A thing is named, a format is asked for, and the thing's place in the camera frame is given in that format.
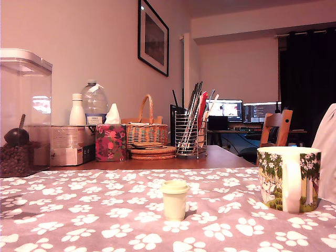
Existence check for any dark chopsticks bundle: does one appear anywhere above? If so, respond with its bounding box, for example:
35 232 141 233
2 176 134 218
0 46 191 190
180 81 204 155

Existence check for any metal wire utensil rack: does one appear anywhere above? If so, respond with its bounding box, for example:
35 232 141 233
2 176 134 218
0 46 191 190
174 110 208 160

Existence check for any small cork coaster stack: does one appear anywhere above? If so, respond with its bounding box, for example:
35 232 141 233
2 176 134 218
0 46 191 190
131 141 163 150

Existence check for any pale cup-shaped coffee capsule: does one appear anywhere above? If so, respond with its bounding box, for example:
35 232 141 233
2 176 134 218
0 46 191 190
160 180 190 222

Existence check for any dark brown scoop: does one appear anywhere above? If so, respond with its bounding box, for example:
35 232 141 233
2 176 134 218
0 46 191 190
3 114 30 148

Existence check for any large clear water bottle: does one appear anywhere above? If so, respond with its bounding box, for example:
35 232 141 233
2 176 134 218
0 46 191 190
80 79 109 124

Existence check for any wicker basket with handle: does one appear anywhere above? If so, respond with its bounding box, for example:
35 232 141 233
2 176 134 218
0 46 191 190
125 94 169 150

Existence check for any dark office chair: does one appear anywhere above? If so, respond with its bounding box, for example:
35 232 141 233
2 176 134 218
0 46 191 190
237 146 260 165

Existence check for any brown pet kibble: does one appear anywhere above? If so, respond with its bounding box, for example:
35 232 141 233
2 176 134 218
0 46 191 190
0 141 35 177

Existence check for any grey paw print cloth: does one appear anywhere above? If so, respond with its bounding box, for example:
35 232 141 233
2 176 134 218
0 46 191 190
0 167 336 252

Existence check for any floral print ceramic mug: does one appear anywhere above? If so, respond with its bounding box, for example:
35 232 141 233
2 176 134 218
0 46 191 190
256 146 322 214

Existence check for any black box under monitor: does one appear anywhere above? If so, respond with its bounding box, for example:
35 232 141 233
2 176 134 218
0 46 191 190
207 116 228 131

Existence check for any floral tissue box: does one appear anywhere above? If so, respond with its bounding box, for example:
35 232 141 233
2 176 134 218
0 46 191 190
94 124 127 162

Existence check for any clear container with white lid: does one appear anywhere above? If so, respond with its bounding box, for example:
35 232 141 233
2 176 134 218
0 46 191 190
0 48 53 178

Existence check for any white insulated bottle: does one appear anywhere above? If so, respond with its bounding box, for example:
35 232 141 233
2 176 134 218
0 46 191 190
69 93 87 126

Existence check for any black computer monitor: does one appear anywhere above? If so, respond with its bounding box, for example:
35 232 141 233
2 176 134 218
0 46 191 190
205 99 243 123
243 101 282 124

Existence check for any wooden computer desk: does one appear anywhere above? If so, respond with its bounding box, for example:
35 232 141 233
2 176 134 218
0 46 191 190
206 128 308 155

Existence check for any red flat kitchen tool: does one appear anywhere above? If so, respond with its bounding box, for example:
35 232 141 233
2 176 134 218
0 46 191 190
198 91 208 148

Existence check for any wooden high chair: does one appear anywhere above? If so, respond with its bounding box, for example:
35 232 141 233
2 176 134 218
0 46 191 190
256 109 293 161

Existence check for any black framed picture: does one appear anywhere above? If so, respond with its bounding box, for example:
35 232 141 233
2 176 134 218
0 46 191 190
137 0 170 77

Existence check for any white tissue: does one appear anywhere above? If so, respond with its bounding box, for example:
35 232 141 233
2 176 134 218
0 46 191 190
104 103 121 125

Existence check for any white curtain rod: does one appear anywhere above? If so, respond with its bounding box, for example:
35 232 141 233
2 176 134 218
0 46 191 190
274 28 336 39

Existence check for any white cardboard box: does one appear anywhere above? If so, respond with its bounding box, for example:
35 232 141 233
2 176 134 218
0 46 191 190
49 125 97 167

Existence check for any black router with antennas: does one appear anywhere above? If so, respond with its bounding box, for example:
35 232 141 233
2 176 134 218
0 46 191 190
170 88 188 146

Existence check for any white garment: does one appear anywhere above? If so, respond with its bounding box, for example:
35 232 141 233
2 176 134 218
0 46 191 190
311 103 336 205

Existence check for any dark curtain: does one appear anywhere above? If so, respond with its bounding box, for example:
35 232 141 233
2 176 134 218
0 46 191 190
278 27 336 148

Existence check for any round cork trivet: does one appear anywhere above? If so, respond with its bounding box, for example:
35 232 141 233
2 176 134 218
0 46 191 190
131 153 176 160
130 146 176 155

